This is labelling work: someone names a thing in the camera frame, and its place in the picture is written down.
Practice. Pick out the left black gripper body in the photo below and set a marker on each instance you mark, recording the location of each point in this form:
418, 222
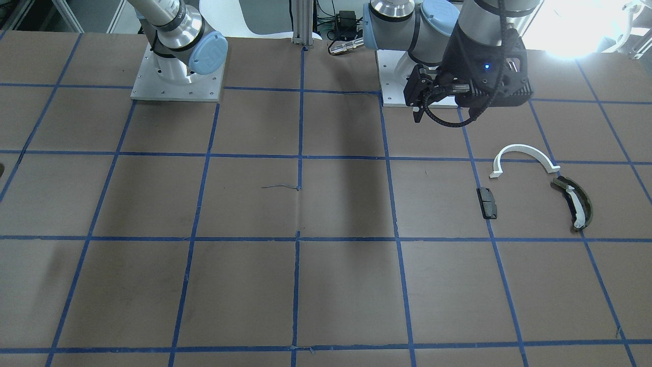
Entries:
462, 57

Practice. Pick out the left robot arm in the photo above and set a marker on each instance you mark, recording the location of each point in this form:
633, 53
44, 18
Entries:
422, 31

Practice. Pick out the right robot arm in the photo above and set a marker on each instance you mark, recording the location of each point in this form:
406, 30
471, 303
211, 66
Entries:
180, 30

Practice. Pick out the white curved plastic clip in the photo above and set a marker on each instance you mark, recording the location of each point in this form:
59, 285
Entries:
531, 153

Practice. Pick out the black brake pad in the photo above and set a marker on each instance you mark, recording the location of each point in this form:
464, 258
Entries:
487, 202

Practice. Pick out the green curved brake shoe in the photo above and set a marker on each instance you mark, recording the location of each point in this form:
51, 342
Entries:
578, 201

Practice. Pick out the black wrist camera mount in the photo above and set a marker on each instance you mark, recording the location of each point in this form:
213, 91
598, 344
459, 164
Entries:
420, 82

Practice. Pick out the aluminium frame post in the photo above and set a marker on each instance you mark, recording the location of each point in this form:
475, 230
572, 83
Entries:
302, 17

